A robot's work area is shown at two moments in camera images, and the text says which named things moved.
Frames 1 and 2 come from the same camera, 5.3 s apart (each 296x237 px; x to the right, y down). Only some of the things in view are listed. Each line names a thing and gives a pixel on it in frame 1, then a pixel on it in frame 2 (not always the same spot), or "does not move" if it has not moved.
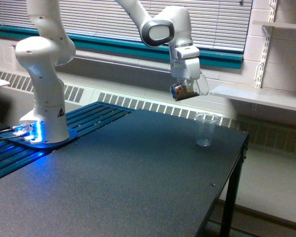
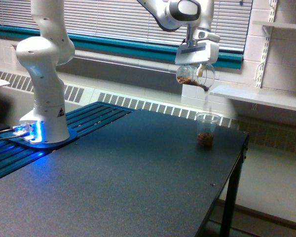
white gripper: [185, 63] -> [203, 49]
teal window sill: [208, 58] does not move
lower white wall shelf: [290, 99] does not move
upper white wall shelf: [281, 25] does not move
